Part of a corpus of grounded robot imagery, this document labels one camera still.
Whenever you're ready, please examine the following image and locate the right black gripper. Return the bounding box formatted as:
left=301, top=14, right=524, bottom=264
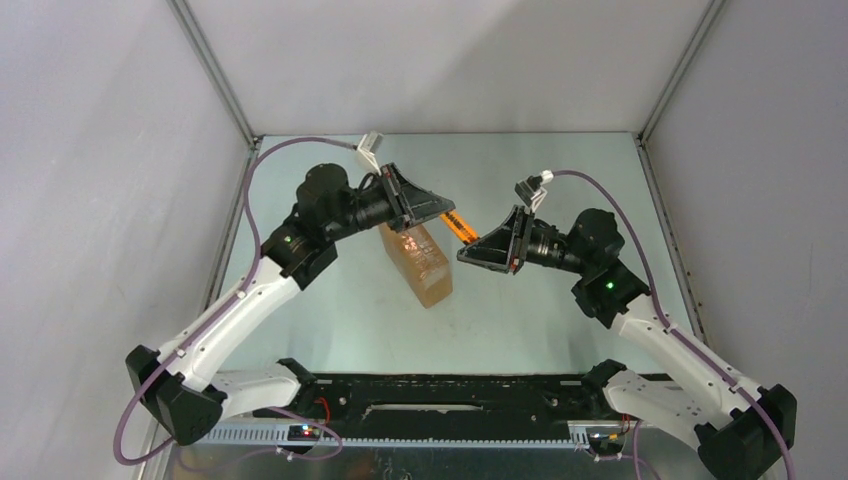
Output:
left=457, top=205, right=592, bottom=275

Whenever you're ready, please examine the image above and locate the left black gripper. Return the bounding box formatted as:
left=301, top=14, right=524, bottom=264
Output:
left=326, top=164, right=454, bottom=242

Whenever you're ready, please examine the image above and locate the brown cardboard express box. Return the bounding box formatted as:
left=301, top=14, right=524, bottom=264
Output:
left=378, top=224, right=453, bottom=309

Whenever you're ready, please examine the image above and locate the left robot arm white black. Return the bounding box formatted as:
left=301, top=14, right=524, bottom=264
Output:
left=126, top=163, right=455, bottom=446

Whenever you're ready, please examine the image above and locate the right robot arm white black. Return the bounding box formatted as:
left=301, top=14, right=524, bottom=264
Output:
left=457, top=205, right=797, bottom=479

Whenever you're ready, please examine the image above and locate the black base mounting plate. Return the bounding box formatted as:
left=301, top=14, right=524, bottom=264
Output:
left=287, top=373, right=636, bottom=443

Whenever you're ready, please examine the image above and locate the right controller board with leds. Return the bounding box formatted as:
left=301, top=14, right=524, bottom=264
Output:
left=586, top=433, right=627, bottom=459

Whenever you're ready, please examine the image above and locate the controller board with leds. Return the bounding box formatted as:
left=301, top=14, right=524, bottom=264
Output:
left=286, top=424, right=323, bottom=442
left=586, top=433, right=627, bottom=459

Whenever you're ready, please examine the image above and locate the left controller board with leds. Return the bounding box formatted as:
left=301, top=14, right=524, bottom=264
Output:
left=286, top=424, right=323, bottom=442

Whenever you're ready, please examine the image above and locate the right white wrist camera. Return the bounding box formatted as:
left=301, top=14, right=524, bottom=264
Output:
left=514, top=170, right=554, bottom=213

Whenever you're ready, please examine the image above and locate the left aluminium frame post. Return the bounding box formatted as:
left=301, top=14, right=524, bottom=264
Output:
left=166, top=0, right=259, bottom=149

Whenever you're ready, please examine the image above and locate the aluminium frame post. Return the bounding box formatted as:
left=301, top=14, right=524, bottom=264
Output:
left=637, top=0, right=728, bottom=144
left=166, top=0, right=259, bottom=149

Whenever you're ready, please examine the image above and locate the grey slotted cable duct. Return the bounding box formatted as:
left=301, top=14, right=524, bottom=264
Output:
left=173, top=423, right=598, bottom=452

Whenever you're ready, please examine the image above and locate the right aluminium frame post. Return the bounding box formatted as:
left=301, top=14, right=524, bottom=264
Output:
left=637, top=0, right=728, bottom=144

